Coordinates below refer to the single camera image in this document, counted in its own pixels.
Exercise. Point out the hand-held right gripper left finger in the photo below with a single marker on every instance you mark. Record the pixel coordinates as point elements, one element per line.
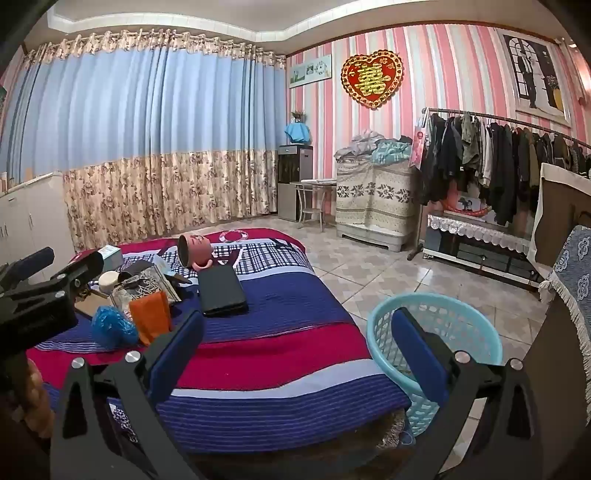
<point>178,351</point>

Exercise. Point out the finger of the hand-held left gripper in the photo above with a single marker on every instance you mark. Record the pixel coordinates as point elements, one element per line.
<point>78,272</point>
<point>32,263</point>

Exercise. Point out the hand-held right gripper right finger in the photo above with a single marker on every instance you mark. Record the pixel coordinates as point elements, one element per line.
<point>418,355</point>

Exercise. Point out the white round jar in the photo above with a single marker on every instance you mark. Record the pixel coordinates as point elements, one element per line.
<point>110,282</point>

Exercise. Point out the orange packet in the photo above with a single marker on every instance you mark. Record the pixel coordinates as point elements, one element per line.
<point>150,316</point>

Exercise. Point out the light blue plastic basket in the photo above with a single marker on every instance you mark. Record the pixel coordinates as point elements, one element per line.
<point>475,332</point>

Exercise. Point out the blue plastic bag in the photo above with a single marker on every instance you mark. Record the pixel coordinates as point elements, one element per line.
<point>111,325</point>

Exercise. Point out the person's left hand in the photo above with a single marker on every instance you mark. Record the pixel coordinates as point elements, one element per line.
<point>39,406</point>

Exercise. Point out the teal cardboard box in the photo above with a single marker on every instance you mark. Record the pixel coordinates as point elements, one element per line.
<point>110,256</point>

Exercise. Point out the white cabinet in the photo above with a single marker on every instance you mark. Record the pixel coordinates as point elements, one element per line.
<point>32,217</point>

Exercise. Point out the black zip case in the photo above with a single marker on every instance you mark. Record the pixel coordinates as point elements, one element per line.
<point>221,290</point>

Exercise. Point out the striped red blue blanket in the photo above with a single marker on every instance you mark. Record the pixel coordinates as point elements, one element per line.
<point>277,360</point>

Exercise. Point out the pink cup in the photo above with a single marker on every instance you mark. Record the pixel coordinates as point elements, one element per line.
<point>196,251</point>

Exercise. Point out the low dark cabinet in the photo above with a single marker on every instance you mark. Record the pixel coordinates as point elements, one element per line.
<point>475,261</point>

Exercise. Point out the white lace cloth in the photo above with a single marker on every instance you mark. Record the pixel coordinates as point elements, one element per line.
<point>475,230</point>

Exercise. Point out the blue floral curtain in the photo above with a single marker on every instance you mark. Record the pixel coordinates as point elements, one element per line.
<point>138,138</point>

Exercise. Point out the brown wooden cabinet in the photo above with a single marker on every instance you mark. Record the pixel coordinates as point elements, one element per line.
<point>563,392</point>

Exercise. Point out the patterned cloth covered appliance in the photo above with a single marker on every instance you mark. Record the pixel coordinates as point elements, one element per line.
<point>374,198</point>

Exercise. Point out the blue fringed patterned cloth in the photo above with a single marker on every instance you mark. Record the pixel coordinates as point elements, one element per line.
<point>572,267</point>

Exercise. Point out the brown board with beige cloth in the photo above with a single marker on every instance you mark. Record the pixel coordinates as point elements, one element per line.
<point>561,217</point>

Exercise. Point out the small metal table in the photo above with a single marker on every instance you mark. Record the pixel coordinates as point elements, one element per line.
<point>314,184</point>

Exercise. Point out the grey water dispenser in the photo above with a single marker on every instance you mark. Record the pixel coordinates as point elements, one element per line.
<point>291,184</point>

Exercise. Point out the pink hanging bag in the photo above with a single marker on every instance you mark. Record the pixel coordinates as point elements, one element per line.
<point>418,145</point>

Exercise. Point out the row of hanging clothes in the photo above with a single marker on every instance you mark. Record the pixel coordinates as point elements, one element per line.
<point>498,161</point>

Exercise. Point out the pile of clothes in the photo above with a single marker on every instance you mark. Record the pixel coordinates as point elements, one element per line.
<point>369,145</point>

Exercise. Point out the blue cloth cover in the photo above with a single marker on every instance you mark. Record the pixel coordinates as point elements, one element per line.
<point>297,132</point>

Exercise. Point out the metal clothes rack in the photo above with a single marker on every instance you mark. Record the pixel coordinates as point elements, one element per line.
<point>498,114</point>

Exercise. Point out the small green plant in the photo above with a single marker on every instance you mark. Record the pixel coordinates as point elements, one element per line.
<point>297,115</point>

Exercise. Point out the red gold heart decoration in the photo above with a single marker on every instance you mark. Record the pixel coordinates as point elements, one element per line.
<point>371,78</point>

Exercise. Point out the wall poster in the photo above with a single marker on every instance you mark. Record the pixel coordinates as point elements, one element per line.
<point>533,74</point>

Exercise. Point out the landscape wall picture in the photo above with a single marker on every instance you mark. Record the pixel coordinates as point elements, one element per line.
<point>310,70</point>

